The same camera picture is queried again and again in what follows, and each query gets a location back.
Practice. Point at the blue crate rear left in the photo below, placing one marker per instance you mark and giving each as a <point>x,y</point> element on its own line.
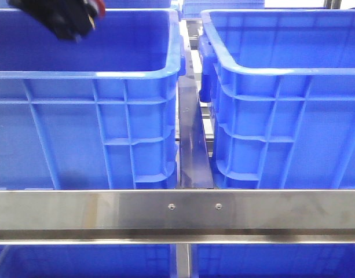
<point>142,4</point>

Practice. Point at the steel centre divider bar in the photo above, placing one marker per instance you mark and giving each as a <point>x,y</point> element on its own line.
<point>195,171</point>

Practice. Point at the red button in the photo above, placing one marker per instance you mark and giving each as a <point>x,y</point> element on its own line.
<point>101,7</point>

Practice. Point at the large blue crate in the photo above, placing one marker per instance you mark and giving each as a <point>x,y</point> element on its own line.
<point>93,114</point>
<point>281,84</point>

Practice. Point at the stainless steel front rail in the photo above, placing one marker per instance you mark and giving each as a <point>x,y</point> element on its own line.
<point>143,216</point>

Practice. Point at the blue crate lower left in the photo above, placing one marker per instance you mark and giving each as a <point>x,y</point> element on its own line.
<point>144,260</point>

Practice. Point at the steel lower vertical post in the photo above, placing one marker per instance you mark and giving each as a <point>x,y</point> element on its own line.
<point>184,260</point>

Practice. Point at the blue crate lower right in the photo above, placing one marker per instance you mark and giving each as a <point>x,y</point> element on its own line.
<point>275,260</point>

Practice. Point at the blue crate rear right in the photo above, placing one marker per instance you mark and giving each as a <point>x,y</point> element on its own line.
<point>192,9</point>

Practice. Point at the large blue crate left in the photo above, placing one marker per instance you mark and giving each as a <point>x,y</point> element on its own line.
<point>93,114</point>

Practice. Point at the large blue crate right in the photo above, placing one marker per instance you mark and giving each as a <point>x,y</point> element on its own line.
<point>281,84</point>

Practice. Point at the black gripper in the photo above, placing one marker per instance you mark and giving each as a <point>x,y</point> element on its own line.
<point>68,20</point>

